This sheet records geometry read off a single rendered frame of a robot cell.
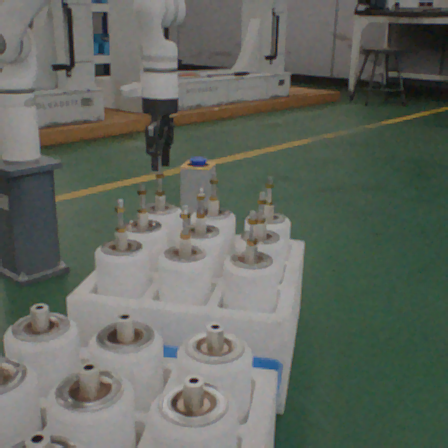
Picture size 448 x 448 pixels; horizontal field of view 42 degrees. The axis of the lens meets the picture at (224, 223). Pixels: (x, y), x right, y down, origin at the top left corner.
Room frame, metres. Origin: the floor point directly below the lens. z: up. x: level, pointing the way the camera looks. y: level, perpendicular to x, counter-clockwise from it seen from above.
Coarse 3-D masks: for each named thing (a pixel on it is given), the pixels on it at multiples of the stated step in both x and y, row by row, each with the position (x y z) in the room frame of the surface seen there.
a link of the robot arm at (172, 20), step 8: (168, 0) 1.19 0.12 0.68; (176, 0) 1.21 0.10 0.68; (168, 8) 1.19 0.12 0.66; (176, 8) 1.20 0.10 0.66; (184, 8) 1.22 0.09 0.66; (168, 16) 1.19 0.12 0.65; (176, 16) 1.21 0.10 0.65; (184, 16) 1.23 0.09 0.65; (168, 24) 1.21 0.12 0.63; (176, 24) 1.22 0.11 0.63
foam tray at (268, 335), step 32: (288, 256) 1.13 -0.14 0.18; (96, 288) 0.98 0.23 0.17; (288, 288) 0.97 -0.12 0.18; (96, 320) 0.91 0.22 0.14; (160, 320) 0.88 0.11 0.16; (192, 320) 0.87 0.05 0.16; (224, 320) 0.86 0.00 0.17; (256, 320) 0.85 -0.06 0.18; (288, 320) 0.85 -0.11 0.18; (256, 352) 0.85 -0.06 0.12; (288, 352) 0.89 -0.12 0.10
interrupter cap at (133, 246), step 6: (114, 240) 1.01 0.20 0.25; (132, 240) 1.01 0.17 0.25; (102, 246) 0.97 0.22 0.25; (108, 246) 0.98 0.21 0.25; (114, 246) 0.98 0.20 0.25; (132, 246) 0.98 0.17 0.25; (138, 246) 0.98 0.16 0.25; (102, 252) 0.95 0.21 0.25; (108, 252) 0.95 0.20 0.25; (114, 252) 0.95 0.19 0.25; (120, 252) 0.95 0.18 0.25; (126, 252) 0.95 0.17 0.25; (132, 252) 0.95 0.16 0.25; (138, 252) 0.96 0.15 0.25
